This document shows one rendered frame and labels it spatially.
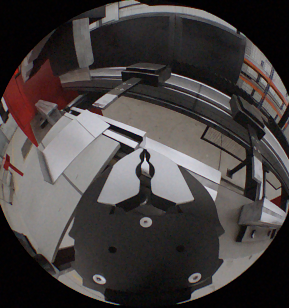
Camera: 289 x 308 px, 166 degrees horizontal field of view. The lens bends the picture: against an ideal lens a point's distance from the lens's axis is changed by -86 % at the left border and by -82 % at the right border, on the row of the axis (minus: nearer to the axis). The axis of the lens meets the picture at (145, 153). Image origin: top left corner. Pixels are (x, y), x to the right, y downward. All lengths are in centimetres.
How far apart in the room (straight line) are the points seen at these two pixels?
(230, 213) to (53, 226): 37
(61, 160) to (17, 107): 88
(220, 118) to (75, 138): 37
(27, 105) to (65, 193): 92
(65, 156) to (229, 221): 38
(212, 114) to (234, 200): 26
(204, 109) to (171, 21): 48
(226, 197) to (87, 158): 32
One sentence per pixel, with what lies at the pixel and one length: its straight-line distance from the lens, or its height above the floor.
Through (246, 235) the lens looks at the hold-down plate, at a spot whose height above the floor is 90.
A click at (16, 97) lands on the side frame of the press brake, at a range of 102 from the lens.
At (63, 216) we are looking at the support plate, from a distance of 16.
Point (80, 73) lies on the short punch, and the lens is 15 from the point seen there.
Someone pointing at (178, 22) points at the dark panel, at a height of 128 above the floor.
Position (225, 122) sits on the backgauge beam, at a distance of 37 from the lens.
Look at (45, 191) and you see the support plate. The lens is 19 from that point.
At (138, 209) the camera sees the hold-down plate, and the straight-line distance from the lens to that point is 21.
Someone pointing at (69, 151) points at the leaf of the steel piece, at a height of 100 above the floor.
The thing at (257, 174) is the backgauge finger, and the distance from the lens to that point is 22.
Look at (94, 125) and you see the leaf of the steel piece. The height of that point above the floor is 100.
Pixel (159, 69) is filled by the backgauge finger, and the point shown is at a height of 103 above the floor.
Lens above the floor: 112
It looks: 60 degrees down
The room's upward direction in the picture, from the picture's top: 1 degrees counter-clockwise
